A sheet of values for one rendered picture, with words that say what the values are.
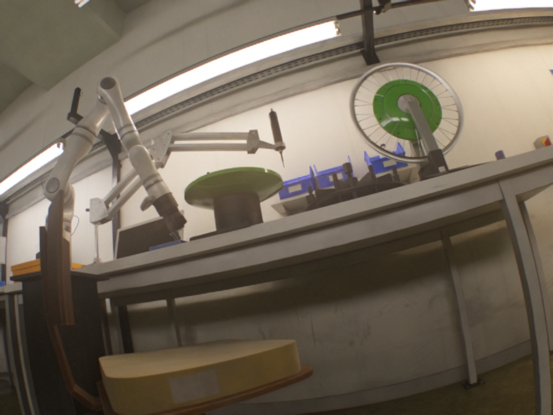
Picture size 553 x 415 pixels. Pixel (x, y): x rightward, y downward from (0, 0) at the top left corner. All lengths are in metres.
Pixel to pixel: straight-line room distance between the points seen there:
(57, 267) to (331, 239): 0.66
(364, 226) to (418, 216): 0.15
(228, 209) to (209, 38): 2.22
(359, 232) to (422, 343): 1.09
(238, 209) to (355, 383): 1.28
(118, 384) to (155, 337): 1.78
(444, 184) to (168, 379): 0.75
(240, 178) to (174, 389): 0.57
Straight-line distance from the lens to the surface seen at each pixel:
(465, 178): 0.87
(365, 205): 0.80
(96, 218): 1.29
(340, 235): 0.85
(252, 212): 0.88
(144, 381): 0.47
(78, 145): 1.12
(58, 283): 0.47
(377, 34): 2.24
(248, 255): 0.90
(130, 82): 3.20
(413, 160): 1.27
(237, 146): 1.27
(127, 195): 1.29
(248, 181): 0.86
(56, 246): 0.48
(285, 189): 1.66
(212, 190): 0.87
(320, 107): 2.08
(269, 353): 0.54
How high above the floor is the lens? 0.70
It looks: 17 degrees up
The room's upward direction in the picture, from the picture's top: 11 degrees counter-clockwise
